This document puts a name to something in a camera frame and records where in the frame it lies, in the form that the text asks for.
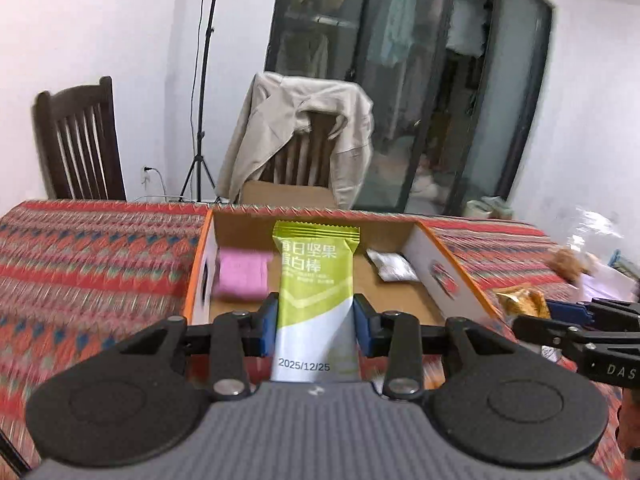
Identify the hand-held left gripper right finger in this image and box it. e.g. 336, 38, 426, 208
352, 295, 516, 402

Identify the clear plastic bag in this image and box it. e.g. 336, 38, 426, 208
545, 206, 628, 288

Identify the orange cardboard box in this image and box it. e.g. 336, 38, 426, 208
182, 180, 501, 392

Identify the brown snack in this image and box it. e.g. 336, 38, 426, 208
547, 247, 598, 281

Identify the yellow snack packet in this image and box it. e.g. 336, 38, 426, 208
494, 284, 552, 320

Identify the pink snack packet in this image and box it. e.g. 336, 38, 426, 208
212, 249, 275, 303

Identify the dark wooden chair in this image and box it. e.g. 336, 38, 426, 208
32, 76, 127, 202

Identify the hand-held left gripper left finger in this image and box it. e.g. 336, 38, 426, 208
116, 292, 280, 401

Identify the beige jacket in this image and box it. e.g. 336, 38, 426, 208
217, 72, 375, 209

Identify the wooden chair with jacket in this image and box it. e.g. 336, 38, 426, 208
257, 110, 346, 188

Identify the black framed glass sliding door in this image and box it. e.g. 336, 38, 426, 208
262, 0, 556, 217

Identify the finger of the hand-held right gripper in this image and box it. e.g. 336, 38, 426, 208
545, 300, 597, 323
512, 314, 589, 359

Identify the white snack packet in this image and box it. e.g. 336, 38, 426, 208
365, 247, 420, 283

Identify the green snack bar packet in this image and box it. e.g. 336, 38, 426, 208
270, 220, 362, 383

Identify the black tripod light stand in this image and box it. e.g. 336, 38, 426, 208
178, 0, 226, 204

